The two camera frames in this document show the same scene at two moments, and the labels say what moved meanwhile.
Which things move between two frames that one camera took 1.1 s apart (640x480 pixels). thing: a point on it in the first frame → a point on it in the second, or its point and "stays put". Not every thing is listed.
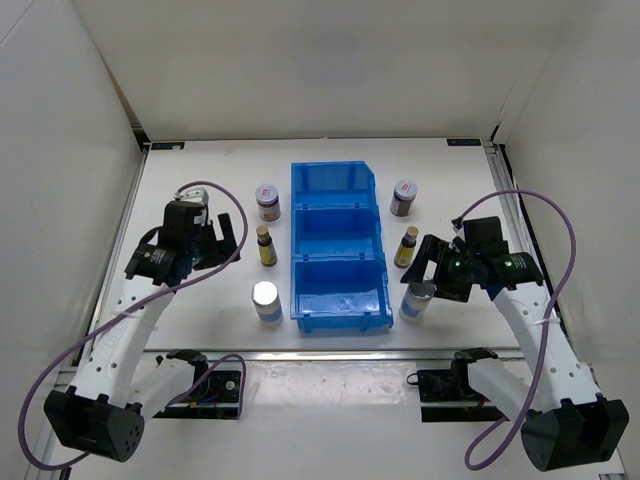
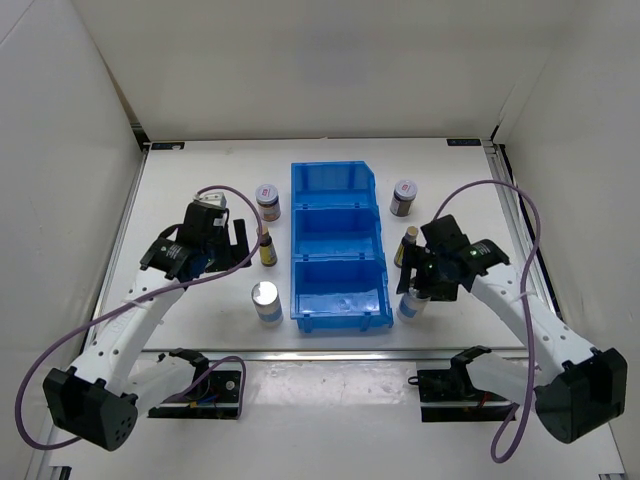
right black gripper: [435, 249] → [416, 256]
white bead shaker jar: [265, 297] stays put
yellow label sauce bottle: [406, 247] stays put
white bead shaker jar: [416, 300] stays put
